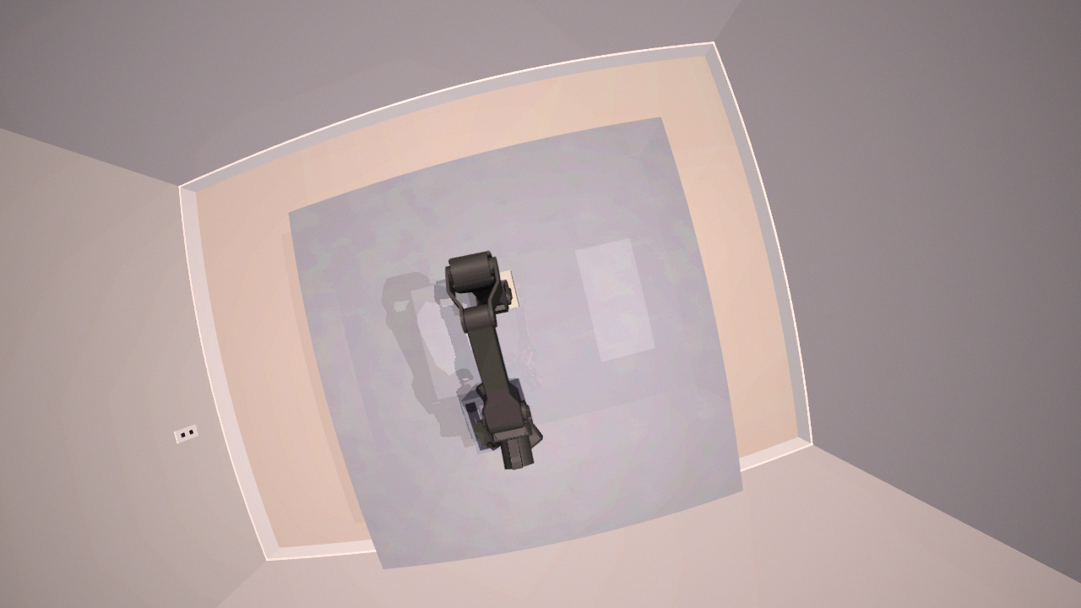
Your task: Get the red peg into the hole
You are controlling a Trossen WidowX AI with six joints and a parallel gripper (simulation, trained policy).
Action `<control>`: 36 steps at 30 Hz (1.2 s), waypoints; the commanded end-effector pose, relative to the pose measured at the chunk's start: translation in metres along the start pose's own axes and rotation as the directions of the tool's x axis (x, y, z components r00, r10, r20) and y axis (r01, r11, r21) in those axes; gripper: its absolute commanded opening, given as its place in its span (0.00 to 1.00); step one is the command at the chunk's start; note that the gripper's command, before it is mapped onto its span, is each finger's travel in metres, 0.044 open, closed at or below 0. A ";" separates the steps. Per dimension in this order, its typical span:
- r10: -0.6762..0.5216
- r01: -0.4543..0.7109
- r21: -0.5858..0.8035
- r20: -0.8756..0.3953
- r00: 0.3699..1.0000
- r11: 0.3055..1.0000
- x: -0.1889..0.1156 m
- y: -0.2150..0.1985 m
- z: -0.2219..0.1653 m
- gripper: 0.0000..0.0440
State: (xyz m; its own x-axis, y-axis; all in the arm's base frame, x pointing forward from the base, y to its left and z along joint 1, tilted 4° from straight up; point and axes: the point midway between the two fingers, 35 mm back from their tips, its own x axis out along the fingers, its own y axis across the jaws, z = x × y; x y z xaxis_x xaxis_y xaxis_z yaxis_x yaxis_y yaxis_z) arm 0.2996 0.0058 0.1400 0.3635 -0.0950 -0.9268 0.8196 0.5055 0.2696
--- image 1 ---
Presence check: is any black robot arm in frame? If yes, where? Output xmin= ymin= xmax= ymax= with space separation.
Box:
xmin=445 ymin=251 xmax=534 ymax=470

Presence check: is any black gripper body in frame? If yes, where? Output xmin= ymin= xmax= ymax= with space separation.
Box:
xmin=476 ymin=383 xmax=543 ymax=448

